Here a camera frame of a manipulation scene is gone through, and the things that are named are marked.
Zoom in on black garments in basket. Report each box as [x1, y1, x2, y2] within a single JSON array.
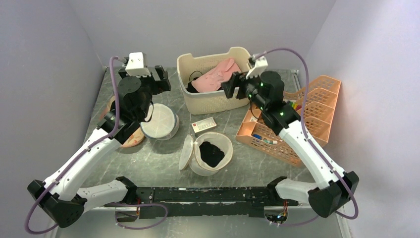
[[186, 70, 204, 94]]

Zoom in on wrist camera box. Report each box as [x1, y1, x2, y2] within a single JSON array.
[[125, 52, 149, 77], [246, 56, 268, 79]]

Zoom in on beige trim mesh laundry bag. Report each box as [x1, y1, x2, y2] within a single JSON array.
[[178, 132, 233, 177]]

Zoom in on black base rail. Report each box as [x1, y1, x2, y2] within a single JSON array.
[[118, 186, 298, 219]]

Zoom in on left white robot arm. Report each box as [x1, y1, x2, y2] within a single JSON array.
[[27, 65, 171, 228]]

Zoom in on cream plastic basket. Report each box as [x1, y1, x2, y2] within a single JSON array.
[[177, 47, 251, 115]]

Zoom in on pink bra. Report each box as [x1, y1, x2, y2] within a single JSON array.
[[187, 58, 241, 93]]

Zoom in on orange plastic file organizer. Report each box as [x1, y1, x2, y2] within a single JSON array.
[[236, 75, 341, 167]]

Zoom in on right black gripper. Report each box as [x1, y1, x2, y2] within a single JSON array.
[[221, 68, 267, 112]]

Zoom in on small white red box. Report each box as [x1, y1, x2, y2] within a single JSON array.
[[191, 117, 217, 134]]

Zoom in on coloured markers set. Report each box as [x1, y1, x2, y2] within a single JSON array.
[[288, 101, 302, 111]]

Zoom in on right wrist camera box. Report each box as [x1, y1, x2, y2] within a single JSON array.
[[246, 56, 268, 79]]

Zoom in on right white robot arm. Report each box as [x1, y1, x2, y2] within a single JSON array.
[[221, 71, 360, 219]]

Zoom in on floral orange sleep mask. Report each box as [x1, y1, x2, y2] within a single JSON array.
[[100, 96, 146, 148]]

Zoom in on grey trim mesh laundry bag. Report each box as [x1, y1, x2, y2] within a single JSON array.
[[140, 103, 180, 140]]

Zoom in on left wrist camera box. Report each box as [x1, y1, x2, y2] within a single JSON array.
[[125, 52, 149, 77]]

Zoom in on black bra in bag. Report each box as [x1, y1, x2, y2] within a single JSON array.
[[199, 141, 225, 168]]

